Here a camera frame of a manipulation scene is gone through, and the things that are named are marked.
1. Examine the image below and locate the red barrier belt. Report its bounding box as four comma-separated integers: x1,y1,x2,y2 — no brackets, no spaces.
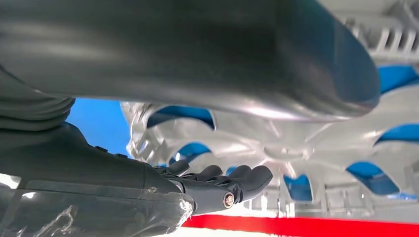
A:
181,214,419,237

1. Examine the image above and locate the blue metal shelf rack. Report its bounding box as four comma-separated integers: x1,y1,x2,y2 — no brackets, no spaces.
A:
65,64,419,202

